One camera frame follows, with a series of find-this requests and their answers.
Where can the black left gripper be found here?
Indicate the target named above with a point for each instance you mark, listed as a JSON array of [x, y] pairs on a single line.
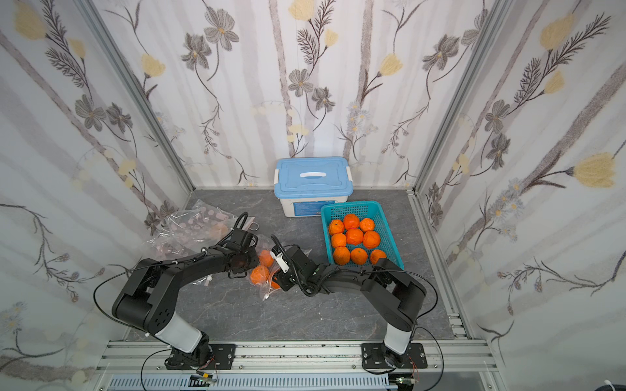
[[247, 261]]

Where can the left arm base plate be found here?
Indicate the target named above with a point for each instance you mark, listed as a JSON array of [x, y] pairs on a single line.
[[216, 356]]

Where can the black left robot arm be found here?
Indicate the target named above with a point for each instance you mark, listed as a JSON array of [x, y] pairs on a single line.
[[149, 298]]

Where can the aluminium mounting rail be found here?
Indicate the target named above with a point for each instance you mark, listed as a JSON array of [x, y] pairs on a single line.
[[452, 364]]

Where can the white slotted cable duct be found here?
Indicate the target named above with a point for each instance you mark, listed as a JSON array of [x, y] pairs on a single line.
[[253, 382]]

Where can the teal plastic basket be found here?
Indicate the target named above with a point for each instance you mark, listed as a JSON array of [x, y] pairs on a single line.
[[363, 209]]

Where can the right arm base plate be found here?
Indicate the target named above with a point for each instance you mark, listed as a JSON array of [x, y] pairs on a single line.
[[377, 357]]

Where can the blue lidded storage box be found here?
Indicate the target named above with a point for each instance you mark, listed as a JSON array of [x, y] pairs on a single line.
[[305, 185]]

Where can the clear zip-top bag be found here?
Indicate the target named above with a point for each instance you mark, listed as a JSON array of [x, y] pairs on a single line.
[[179, 233], [265, 290]]

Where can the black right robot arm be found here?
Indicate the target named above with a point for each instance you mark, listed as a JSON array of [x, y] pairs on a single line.
[[399, 296]]

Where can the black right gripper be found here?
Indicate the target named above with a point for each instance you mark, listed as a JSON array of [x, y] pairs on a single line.
[[292, 273]]

